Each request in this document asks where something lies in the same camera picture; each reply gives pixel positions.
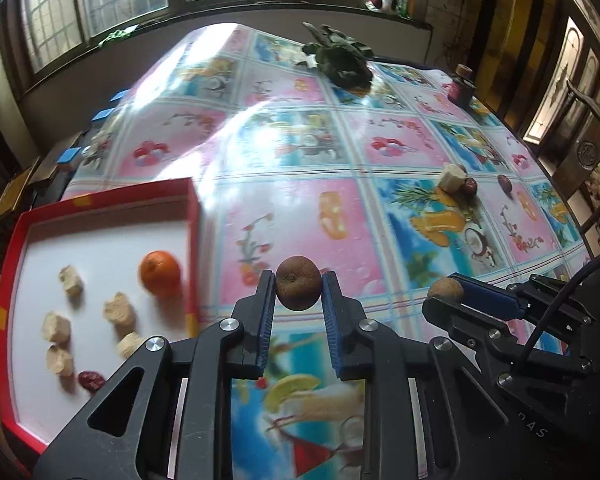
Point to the blue box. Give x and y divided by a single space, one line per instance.
102 114
70 159
119 96

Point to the red tray white inside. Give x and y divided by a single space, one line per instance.
104 236

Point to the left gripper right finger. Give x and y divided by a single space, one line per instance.
416 394

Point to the red white helmet on sill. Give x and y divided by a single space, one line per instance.
382 6

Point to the colourful plastic tablecloth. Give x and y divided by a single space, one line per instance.
285 163

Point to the brown longan fruit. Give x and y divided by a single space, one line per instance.
298 283

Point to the green bottle on sill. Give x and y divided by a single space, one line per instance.
403 8

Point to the wooden chair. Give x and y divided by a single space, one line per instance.
37 176
582 154

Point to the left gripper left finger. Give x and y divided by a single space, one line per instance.
165 412

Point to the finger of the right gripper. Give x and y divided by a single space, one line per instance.
491 300
474 342

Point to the green item on sill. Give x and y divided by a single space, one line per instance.
117 35

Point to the isolated red date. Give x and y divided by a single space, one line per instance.
505 184

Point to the large orange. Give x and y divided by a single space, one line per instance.
160 274

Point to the hexagonal beige rice cake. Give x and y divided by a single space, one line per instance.
56 328

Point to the dark jar with cork lid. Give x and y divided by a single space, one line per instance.
462 87

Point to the cluster beige rice cake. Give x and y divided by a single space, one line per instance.
452 178

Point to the wooden chair left side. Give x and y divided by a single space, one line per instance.
37 176

